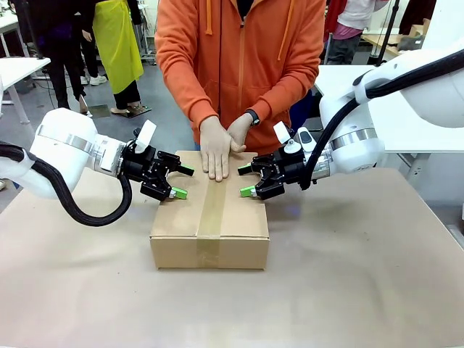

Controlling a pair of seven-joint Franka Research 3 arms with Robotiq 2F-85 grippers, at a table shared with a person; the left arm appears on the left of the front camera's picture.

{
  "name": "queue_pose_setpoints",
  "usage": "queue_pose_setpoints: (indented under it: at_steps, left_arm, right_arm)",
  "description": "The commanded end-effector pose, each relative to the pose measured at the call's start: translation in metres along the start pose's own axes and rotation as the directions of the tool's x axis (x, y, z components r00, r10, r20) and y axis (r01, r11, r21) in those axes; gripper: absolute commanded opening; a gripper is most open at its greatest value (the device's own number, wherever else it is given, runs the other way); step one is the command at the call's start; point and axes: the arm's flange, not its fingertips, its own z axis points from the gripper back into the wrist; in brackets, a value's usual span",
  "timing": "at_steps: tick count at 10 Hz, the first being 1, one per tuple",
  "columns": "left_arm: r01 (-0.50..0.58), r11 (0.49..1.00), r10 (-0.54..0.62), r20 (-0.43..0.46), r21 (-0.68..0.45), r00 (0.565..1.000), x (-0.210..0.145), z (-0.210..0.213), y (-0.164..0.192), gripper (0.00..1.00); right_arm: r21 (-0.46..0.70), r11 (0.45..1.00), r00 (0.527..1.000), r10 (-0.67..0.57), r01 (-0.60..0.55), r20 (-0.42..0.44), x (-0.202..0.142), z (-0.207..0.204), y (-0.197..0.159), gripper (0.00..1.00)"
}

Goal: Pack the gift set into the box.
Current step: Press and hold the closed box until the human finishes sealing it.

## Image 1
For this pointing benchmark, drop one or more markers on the person in orange hoodie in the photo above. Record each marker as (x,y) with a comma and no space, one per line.
(239,72)

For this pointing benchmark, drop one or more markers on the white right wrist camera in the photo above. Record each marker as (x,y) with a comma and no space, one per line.
(290,139)

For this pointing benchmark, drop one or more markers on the person in pink top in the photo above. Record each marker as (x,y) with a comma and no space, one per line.
(348,36)

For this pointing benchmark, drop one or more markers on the person's left hand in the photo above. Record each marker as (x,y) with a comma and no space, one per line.
(241,130)

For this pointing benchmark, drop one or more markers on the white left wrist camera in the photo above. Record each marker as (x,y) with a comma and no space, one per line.
(146,134)

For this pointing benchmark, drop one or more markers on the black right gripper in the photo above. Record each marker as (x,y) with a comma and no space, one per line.
(291,168)

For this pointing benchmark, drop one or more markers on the person in dark clothes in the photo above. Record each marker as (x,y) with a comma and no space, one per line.
(58,43)

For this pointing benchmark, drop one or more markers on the brown packing tape strip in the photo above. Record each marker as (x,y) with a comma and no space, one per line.
(211,217)

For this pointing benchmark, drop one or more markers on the brown cardboard box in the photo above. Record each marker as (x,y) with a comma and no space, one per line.
(174,224)

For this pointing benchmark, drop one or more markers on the person's right hand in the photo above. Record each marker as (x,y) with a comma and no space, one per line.
(215,152)

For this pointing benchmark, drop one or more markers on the person in yellow apron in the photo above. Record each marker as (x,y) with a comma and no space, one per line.
(116,47)

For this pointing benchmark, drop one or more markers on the white sneaker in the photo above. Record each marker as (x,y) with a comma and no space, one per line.
(98,80)

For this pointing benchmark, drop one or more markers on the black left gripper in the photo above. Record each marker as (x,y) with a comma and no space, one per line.
(141,166)

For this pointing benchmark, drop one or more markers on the white table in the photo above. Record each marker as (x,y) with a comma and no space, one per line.
(18,69)
(398,137)

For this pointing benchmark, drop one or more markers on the black stand pole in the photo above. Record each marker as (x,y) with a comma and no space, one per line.
(390,25)

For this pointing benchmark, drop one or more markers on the black wristwatch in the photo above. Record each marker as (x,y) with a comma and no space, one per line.
(254,117)

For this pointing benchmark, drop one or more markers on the person's left forearm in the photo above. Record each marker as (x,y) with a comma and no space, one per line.
(286,94)

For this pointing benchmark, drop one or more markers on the person's right forearm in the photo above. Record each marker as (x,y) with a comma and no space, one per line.
(192,98)

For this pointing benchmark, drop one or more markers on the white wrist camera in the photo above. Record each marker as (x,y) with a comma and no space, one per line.
(146,134)
(290,139)

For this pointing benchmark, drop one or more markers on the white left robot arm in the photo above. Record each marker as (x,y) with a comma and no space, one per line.
(61,145)

